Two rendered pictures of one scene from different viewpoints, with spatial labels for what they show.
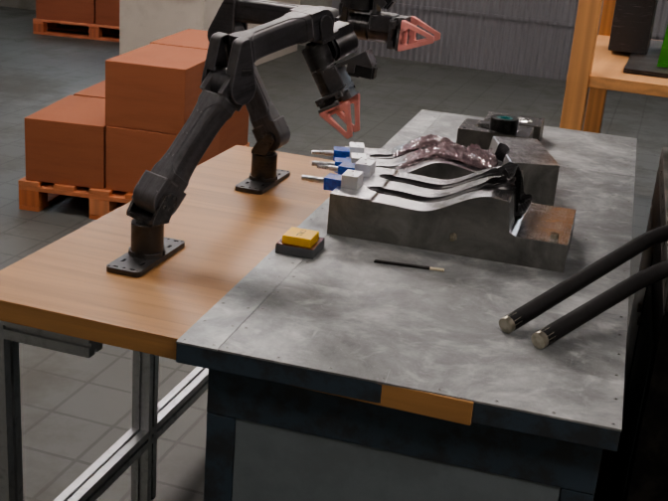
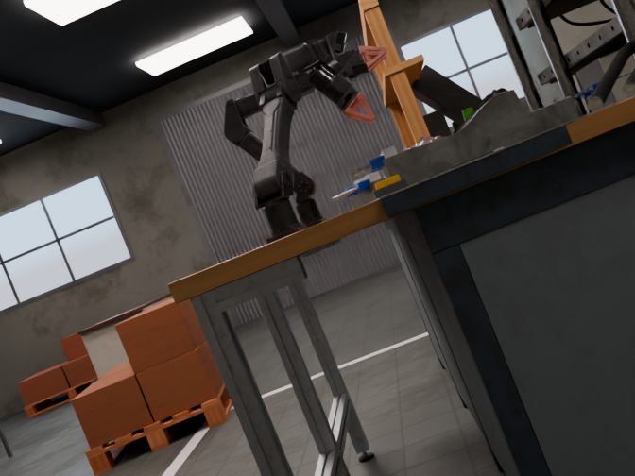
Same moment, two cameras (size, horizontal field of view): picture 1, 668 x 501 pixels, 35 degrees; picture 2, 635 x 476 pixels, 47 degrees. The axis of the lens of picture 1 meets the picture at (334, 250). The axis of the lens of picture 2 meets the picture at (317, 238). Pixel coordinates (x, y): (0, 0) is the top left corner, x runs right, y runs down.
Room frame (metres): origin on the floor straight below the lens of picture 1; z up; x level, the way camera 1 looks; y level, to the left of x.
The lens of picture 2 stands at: (0.28, 0.61, 0.80)
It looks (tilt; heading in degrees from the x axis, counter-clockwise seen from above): 1 degrees down; 349
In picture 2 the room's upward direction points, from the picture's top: 22 degrees counter-clockwise
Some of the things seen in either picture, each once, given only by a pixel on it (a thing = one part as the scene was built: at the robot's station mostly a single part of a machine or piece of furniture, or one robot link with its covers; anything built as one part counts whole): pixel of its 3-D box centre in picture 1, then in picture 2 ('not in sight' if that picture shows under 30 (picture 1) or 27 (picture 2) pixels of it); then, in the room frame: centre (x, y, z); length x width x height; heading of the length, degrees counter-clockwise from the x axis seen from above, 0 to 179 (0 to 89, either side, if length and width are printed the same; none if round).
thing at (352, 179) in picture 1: (330, 181); (374, 164); (2.20, 0.02, 0.89); 0.13 x 0.05 x 0.05; 76
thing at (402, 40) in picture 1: (415, 36); (371, 56); (2.35, -0.14, 1.20); 0.09 x 0.07 x 0.07; 73
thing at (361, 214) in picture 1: (456, 205); (470, 135); (2.17, -0.26, 0.87); 0.50 x 0.26 x 0.14; 76
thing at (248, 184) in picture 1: (263, 166); (309, 213); (2.46, 0.19, 0.84); 0.20 x 0.07 x 0.08; 163
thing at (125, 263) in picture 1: (147, 239); (282, 218); (1.89, 0.36, 0.84); 0.20 x 0.07 x 0.08; 163
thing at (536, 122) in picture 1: (513, 128); not in sight; (3.15, -0.52, 0.83); 0.17 x 0.13 x 0.06; 76
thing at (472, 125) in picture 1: (495, 139); not in sight; (2.96, -0.44, 0.83); 0.20 x 0.15 x 0.07; 76
